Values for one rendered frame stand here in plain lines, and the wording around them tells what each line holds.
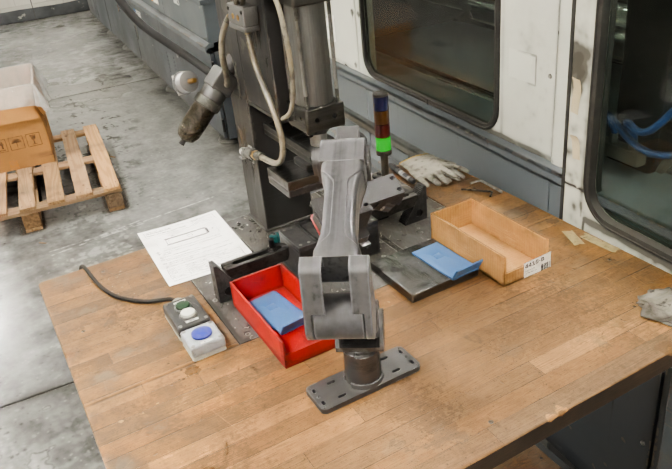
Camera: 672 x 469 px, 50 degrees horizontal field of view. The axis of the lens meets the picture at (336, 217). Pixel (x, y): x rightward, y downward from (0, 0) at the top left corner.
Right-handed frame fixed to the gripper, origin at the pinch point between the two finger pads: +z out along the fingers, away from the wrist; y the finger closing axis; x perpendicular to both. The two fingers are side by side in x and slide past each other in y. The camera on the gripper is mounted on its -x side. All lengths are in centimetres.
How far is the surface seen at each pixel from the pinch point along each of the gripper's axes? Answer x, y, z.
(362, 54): -78, 104, 67
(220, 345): 21.1, -1.3, 20.9
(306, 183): -6.1, 20.2, 8.9
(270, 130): -8.0, 40.8, 15.3
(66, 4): -87, 765, 561
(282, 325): 8.3, -2.0, 21.1
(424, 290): -20.2, -8.1, 16.4
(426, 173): -53, 32, 40
